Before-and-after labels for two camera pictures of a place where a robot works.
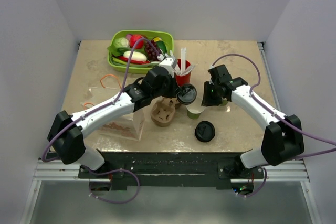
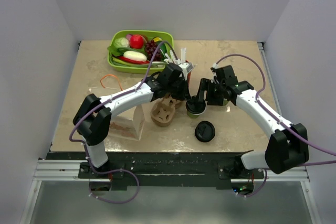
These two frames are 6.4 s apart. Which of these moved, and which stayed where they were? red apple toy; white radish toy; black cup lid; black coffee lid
Moved: black coffee lid
Stayed: white radish toy; red apple toy; black cup lid
